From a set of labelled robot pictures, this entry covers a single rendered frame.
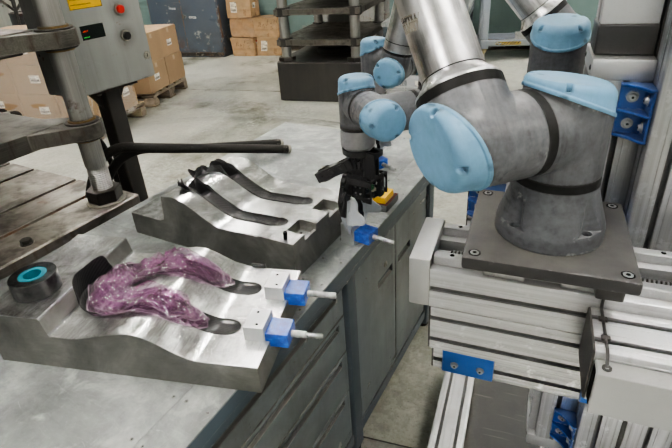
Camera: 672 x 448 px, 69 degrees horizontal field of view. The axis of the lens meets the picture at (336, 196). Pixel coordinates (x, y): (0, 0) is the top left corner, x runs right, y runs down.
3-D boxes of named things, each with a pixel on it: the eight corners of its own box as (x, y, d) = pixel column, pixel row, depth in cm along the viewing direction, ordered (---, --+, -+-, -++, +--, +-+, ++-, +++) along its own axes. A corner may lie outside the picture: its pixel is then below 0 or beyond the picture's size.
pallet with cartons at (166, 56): (188, 87, 600) (175, 23, 566) (156, 107, 528) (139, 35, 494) (100, 89, 620) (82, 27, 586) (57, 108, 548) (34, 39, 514)
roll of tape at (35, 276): (64, 293, 88) (57, 277, 87) (13, 309, 85) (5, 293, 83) (61, 271, 94) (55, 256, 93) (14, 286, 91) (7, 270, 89)
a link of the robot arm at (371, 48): (384, 40, 132) (354, 40, 135) (384, 81, 137) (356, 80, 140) (393, 35, 138) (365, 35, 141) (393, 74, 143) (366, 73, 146)
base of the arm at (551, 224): (599, 210, 78) (611, 152, 73) (609, 263, 65) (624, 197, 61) (499, 199, 83) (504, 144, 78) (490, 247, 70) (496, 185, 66)
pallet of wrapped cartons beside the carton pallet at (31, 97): (149, 114, 506) (125, 18, 463) (99, 142, 437) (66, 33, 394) (49, 112, 534) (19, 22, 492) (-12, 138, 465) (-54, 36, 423)
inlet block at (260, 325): (327, 338, 86) (325, 314, 83) (321, 359, 81) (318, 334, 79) (256, 330, 88) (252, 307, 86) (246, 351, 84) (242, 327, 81)
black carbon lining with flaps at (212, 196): (317, 205, 121) (314, 170, 116) (280, 237, 108) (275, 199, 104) (210, 183, 136) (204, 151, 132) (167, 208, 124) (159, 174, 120)
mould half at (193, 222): (351, 223, 126) (349, 175, 119) (297, 280, 106) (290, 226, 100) (204, 190, 148) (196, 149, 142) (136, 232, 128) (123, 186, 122)
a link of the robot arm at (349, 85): (345, 83, 94) (330, 74, 101) (348, 137, 99) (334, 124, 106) (382, 77, 96) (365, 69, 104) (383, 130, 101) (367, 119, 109)
